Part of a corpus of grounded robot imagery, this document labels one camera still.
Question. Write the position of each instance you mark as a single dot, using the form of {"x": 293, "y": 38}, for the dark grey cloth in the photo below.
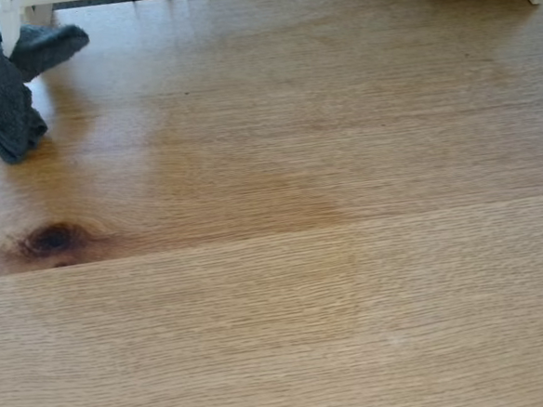
{"x": 8, "y": 96}

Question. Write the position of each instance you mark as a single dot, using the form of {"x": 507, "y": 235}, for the white furniture leg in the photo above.
{"x": 534, "y": 0}

